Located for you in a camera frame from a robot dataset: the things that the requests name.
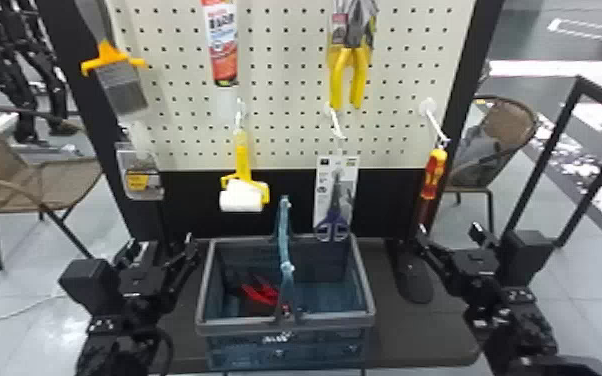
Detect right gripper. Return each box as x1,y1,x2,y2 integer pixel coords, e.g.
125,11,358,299
415,221,503,311

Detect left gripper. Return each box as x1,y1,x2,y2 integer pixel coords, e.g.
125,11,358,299
113,232,200,319

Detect red screwdriver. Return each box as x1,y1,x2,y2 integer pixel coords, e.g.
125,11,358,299
417,147,450,227

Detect clear packet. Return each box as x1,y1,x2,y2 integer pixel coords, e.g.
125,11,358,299
114,141,166,202

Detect yellow paint roller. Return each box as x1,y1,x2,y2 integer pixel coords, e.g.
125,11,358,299
218,98,272,214

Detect red pliers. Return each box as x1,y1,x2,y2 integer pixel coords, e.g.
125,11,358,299
239,274,282,308

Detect beige mesh chair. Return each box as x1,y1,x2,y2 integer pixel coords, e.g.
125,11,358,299
0,106,105,273
444,93,542,236

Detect blue scissors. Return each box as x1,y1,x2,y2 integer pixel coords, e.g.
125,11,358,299
312,154,361,244

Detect blue basket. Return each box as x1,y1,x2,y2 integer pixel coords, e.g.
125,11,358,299
194,194,377,372

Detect yellow paint brush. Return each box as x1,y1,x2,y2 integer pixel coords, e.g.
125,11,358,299
79,40,151,118

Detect white pegboard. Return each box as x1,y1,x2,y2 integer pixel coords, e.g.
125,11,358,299
35,0,507,306

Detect orange sealant tube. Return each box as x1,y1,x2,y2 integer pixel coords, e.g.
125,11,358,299
200,0,240,125

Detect yellow pliers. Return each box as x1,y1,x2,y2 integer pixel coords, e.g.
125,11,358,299
326,0,381,112

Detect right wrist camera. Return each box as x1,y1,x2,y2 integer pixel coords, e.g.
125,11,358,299
497,228,557,288

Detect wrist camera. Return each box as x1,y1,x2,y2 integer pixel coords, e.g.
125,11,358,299
497,228,557,288
57,257,122,317

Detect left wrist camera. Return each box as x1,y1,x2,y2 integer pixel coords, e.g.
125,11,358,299
57,257,122,317

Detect white cable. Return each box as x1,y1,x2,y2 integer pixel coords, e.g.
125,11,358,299
0,291,67,338

